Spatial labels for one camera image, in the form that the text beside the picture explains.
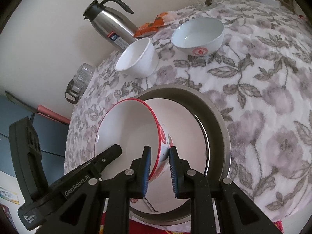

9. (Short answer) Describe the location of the red floral stool cushion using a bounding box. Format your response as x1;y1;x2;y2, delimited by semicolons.
99;213;284;234

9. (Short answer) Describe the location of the glass teapot black handle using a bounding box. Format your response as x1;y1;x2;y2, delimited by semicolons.
65;79;85;105

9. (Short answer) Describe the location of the pink rolled mat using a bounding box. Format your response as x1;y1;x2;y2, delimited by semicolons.
37;105;70;125

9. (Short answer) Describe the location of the stainless steel thermos jug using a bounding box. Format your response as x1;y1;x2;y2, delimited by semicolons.
83;0;138;51

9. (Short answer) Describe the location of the large stainless steel basin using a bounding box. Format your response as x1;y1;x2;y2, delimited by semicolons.
130;84;231;226

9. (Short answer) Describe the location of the grey floral tablecloth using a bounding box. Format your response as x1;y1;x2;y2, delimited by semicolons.
64;0;311;221

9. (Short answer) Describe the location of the upturned drinking glass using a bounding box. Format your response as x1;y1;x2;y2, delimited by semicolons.
74;63;95;88

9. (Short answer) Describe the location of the white plate black rim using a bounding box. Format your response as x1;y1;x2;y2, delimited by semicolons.
130;98;209;214

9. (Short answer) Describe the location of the orange snack packet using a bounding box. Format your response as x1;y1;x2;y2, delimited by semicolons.
134;11;178;38

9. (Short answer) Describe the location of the white square bowl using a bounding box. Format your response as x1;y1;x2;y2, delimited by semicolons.
115;37;159;79

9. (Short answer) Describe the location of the pale blue bowl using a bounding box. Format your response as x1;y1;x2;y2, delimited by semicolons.
171;18;225;57

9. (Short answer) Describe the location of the strawberry pattern bowl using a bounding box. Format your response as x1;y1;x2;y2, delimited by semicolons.
94;98;173;182

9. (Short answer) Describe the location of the dark grey refrigerator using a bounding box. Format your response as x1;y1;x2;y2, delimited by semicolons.
1;96;69;184

